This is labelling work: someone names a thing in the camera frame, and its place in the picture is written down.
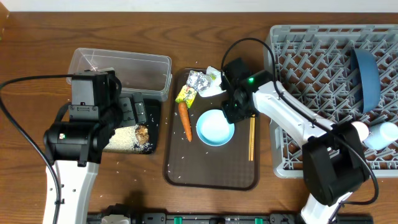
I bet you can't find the orange carrot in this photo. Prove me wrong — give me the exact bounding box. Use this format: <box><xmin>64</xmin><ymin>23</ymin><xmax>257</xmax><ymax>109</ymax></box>
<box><xmin>178</xmin><ymin>101</ymin><xmax>193</xmax><ymax>142</ymax></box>

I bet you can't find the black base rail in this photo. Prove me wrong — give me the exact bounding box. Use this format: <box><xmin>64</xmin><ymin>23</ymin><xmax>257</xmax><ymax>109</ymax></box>
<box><xmin>86</xmin><ymin>203</ymin><xmax>374</xmax><ymax>224</ymax></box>

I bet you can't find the grey dishwasher rack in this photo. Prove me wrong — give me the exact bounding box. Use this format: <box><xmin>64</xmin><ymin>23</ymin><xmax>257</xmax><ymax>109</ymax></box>
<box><xmin>262</xmin><ymin>24</ymin><xmax>398</xmax><ymax>179</ymax></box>

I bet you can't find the white napkin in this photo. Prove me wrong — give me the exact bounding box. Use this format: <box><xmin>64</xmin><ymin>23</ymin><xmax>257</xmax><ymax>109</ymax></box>
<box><xmin>199</xmin><ymin>66</ymin><xmax>224</xmax><ymax>98</ymax></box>

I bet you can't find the clear plastic bin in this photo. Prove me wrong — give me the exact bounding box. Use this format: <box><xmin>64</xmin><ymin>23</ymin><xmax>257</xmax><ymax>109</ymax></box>
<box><xmin>68</xmin><ymin>48</ymin><xmax>172</xmax><ymax>101</ymax></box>

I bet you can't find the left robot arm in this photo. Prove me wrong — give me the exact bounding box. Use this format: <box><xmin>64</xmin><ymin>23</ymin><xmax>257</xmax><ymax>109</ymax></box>
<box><xmin>43</xmin><ymin>92</ymin><xmax>146</xmax><ymax>223</ymax></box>

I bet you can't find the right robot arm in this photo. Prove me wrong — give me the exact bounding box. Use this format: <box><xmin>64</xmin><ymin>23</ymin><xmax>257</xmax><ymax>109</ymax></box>
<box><xmin>221</xmin><ymin>70</ymin><xmax>374</xmax><ymax>223</ymax></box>

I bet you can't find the dark blue bowl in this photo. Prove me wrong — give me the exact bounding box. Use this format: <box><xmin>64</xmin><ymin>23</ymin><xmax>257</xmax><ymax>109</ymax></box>
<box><xmin>350</xmin><ymin>49</ymin><xmax>381</xmax><ymax>113</ymax></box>

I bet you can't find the black plastic bin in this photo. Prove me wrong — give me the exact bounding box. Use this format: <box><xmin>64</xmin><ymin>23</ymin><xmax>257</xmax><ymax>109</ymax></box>
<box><xmin>102</xmin><ymin>98</ymin><xmax>162</xmax><ymax>155</ymax></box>

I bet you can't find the foil snack wrapper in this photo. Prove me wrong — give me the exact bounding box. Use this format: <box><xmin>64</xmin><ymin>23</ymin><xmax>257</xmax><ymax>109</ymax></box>
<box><xmin>175</xmin><ymin>70</ymin><xmax>215</xmax><ymax>108</ymax></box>

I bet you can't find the brown plastic serving tray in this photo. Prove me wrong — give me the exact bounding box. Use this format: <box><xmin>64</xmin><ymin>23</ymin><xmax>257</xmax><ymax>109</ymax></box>
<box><xmin>163</xmin><ymin>68</ymin><xmax>259</xmax><ymax>191</ymax></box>

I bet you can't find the spilled rice pile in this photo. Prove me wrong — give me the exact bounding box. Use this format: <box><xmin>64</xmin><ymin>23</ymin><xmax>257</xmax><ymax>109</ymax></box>
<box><xmin>104</xmin><ymin>124</ymin><xmax>154</xmax><ymax>154</ymax></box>

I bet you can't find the light blue rice bowl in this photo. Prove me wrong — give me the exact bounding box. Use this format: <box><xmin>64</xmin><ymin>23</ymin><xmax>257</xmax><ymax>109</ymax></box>
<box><xmin>196</xmin><ymin>110</ymin><xmax>235</xmax><ymax>147</ymax></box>

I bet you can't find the small blue bowl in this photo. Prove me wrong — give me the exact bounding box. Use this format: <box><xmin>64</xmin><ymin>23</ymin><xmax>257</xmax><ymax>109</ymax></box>
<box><xmin>364</xmin><ymin>122</ymin><xmax>397</xmax><ymax>150</ymax></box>

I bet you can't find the pink cup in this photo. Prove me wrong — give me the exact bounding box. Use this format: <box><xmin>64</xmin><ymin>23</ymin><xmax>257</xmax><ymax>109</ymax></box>
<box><xmin>351</xmin><ymin>121</ymin><xmax>369</xmax><ymax>142</ymax></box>

